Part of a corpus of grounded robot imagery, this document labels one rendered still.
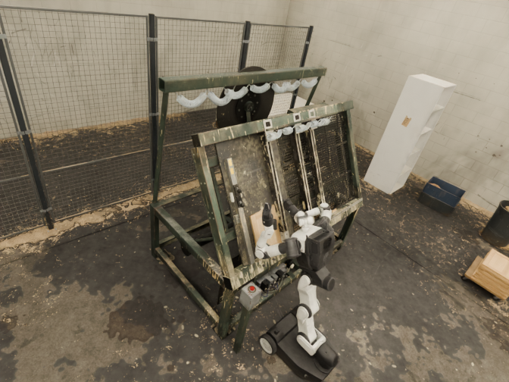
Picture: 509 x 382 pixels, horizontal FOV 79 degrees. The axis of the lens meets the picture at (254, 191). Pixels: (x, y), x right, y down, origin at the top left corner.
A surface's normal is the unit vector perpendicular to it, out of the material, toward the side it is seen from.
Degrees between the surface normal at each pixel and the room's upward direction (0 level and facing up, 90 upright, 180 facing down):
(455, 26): 90
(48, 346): 0
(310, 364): 0
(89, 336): 0
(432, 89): 90
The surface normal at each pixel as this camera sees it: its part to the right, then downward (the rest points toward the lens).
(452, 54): -0.73, 0.29
